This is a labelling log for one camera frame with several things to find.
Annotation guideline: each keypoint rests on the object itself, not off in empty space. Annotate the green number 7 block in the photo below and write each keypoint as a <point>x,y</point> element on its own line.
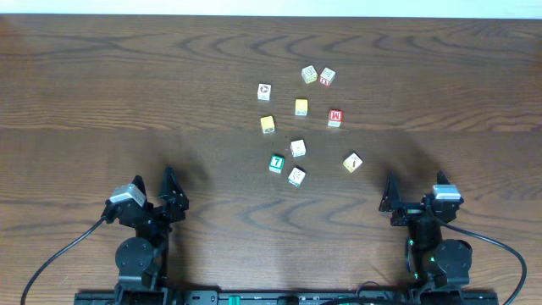
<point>276,164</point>

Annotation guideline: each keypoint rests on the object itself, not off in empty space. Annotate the yellow edged block far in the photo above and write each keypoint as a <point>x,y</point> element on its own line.
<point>309,74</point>

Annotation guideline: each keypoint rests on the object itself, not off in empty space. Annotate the white block with drawing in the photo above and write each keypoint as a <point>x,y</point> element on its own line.
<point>298,148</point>

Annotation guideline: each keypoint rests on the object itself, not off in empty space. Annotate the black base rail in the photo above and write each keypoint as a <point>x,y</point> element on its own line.
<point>282,298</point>

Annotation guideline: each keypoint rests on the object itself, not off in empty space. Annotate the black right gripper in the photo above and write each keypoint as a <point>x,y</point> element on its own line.
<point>392,201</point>

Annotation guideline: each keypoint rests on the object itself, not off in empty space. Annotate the yellow block left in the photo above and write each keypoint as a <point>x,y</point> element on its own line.
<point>267,124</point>

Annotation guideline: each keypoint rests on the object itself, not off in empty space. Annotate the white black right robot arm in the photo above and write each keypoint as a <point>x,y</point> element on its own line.
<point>441,267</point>

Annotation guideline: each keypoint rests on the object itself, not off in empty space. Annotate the white hammer block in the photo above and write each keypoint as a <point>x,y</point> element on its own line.
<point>352,162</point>

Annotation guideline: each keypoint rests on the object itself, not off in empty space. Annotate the yellow block centre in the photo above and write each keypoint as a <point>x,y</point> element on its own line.
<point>301,107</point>

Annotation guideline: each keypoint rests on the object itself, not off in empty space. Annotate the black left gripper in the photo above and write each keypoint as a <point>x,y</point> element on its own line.
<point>154,210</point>

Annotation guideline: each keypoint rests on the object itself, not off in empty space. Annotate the white block with dark circle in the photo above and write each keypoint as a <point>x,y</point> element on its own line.
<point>264,92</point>

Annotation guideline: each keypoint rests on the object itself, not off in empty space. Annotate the red letter M block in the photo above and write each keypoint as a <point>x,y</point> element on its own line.
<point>335,118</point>

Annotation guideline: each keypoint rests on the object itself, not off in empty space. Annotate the red edged letter block far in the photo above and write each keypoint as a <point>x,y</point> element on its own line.
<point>327,76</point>

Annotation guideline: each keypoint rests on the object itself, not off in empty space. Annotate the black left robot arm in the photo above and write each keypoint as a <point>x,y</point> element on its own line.
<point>142,260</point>

